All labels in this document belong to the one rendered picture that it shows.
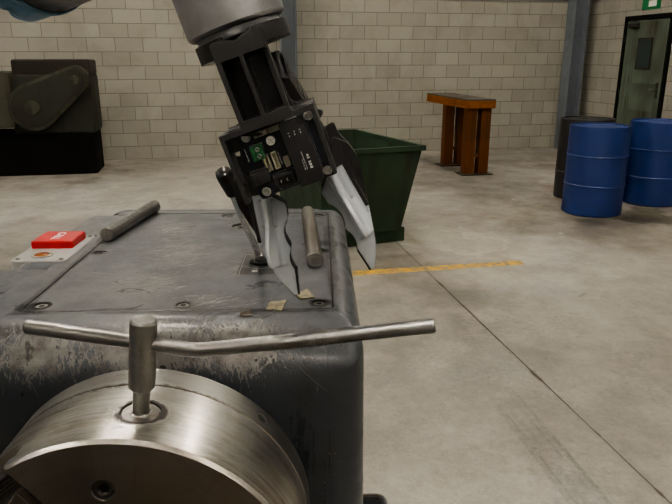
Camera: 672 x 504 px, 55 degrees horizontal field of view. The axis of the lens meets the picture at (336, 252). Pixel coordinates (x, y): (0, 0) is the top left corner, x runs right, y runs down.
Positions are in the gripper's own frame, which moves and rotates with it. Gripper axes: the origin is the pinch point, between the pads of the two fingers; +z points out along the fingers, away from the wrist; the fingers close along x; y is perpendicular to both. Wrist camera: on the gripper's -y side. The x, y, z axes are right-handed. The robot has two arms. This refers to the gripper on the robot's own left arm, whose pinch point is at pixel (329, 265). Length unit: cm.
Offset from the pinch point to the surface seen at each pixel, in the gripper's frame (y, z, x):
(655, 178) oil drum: -603, 215, 297
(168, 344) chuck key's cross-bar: 4.4, 0.5, -14.2
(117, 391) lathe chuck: 0.3, 4.7, -22.0
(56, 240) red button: -39, -5, -40
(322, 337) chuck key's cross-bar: 5.9, 3.6, -2.0
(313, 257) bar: -29.0, 7.3, -4.4
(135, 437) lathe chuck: 7.6, 5.9, -18.6
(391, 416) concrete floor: -197, 138, -16
